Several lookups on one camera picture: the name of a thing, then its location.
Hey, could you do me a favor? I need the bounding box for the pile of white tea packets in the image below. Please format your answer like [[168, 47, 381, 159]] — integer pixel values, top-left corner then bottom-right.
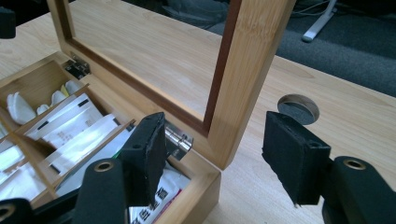
[[0, 79, 192, 224]]

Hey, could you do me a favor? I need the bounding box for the white metal table frame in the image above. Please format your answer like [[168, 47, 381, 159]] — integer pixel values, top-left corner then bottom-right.
[[301, 0, 339, 44]]

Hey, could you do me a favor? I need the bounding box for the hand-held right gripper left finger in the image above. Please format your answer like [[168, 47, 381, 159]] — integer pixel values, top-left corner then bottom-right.
[[118, 111, 168, 209]]

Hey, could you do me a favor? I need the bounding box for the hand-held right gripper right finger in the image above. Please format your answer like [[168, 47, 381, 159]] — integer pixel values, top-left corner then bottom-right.
[[261, 110, 332, 208]]

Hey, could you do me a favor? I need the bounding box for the round table cable hole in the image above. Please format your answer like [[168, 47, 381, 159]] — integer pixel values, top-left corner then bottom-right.
[[276, 93, 320, 126]]

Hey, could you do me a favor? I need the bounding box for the wooden tea box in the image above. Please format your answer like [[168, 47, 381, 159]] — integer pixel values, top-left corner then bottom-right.
[[0, 0, 297, 224]]

